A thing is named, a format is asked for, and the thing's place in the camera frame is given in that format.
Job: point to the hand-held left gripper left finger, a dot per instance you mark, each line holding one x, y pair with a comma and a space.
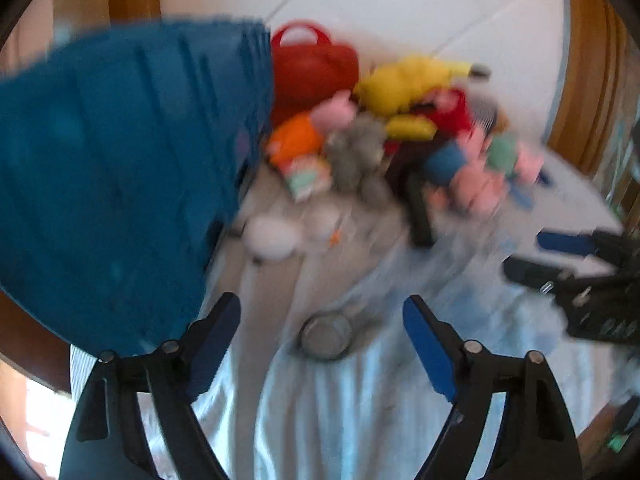
215, 345

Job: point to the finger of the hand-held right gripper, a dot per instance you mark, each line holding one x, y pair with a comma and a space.
530, 270
565, 242

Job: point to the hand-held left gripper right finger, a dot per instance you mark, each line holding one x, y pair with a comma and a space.
430, 355

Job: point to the pig plush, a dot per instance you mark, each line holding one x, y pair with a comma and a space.
445, 162
502, 155
452, 110
295, 140

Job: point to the pig plush in green shirt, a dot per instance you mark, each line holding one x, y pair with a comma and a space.
502, 155

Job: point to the white ball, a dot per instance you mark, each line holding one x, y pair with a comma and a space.
270, 237

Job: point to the pig plush in blue shirt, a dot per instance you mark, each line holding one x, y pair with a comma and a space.
445, 162

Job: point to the pastel printed small packet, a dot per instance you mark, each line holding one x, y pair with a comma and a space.
307, 177

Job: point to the blue plastic crate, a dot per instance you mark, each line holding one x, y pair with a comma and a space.
125, 160

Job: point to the grey furry plush toy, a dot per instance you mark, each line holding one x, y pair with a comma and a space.
355, 155

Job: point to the pig plush in orange dress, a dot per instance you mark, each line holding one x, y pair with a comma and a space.
295, 140

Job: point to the yellow plush toy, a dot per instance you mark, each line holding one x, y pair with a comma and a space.
405, 82

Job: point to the red handbag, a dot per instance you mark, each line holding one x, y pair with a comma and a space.
320, 75

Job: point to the wooden frame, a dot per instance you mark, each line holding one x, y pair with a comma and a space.
585, 60

